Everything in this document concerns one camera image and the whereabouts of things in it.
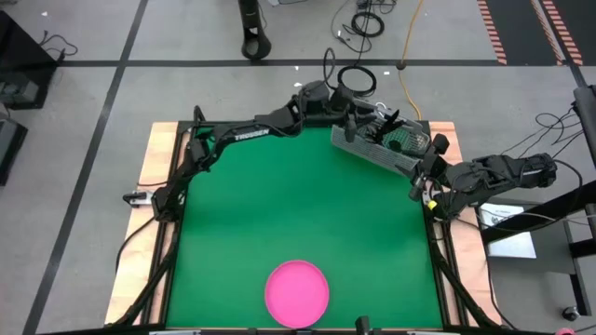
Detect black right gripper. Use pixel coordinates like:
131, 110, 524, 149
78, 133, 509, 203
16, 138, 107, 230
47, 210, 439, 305
407, 133, 452, 202

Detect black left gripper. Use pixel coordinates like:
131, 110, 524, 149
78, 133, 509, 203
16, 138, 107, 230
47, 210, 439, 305
327, 83, 376, 143

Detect green table mat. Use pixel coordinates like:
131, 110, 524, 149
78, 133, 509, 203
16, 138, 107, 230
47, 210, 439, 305
166, 124, 443, 329

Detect white paper sheet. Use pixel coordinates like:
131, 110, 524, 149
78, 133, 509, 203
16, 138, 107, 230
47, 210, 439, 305
479, 203, 537, 260

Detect black equipment stand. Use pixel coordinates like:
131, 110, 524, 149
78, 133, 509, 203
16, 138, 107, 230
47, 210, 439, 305
479, 85, 596, 317

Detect black floor stand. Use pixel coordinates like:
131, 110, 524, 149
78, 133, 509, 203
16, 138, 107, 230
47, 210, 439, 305
237, 0, 273, 60

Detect black floor mat orange stripes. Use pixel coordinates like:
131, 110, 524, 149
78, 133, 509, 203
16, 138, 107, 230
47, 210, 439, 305
542, 0, 596, 66
477, 0, 565, 66

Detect pink round plate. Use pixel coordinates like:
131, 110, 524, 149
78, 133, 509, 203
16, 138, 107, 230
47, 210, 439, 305
264, 259, 331, 329

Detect black cabinet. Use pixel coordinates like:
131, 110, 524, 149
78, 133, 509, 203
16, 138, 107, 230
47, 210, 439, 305
0, 8, 60, 111

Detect black equipment box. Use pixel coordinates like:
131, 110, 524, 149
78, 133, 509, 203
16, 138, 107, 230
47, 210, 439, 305
0, 115, 29, 186

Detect gray wire silverware basket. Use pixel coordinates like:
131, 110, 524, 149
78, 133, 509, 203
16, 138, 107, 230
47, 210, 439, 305
330, 100, 432, 177

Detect large coiled black cable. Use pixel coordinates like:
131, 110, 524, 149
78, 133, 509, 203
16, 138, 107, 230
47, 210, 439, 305
336, 63, 378, 99

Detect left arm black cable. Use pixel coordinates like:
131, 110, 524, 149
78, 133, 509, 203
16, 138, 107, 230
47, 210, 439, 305
322, 46, 338, 90

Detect yellow extension cord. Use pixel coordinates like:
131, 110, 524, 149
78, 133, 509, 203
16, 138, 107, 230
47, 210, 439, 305
397, 0, 426, 121

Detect small coiled black cable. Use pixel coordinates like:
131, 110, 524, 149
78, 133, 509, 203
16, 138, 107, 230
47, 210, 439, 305
349, 10, 386, 38

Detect black cable bundle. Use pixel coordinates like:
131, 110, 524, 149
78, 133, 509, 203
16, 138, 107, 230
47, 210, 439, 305
483, 105, 589, 173

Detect metal clamp bracket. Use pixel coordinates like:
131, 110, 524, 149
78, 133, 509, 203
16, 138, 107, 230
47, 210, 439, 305
122, 189, 153, 208

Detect black floor cable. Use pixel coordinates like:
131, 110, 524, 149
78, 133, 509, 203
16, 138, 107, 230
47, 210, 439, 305
39, 30, 79, 61

